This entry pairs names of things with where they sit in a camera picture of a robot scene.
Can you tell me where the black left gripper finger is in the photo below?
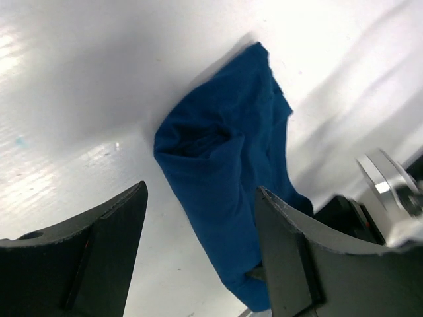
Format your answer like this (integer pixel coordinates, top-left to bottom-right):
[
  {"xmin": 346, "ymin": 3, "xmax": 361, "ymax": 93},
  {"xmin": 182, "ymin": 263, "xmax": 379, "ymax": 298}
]
[{"xmin": 1, "ymin": 182, "xmax": 148, "ymax": 316}]

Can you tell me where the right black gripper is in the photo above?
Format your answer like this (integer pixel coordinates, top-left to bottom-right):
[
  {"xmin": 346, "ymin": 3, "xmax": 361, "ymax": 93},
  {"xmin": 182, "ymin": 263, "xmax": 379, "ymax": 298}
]
[{"xmin": 255, "ymin": 187, "xmax": 422, "ymax": 316}]

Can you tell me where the blue Mickey Mouse t-shirt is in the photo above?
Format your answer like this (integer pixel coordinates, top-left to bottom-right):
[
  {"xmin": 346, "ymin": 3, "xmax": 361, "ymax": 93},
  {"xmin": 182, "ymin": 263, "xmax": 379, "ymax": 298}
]
[{"xmin": 153, "ymin": 43, "xmax": 313, "ymax": 312}]

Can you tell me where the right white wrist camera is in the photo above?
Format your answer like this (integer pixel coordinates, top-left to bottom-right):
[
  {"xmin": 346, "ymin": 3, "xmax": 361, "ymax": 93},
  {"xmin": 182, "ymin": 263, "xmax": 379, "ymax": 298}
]
[{"xmin": 356, "ymin": 149, "xmax": 422, "ymax": 248}]

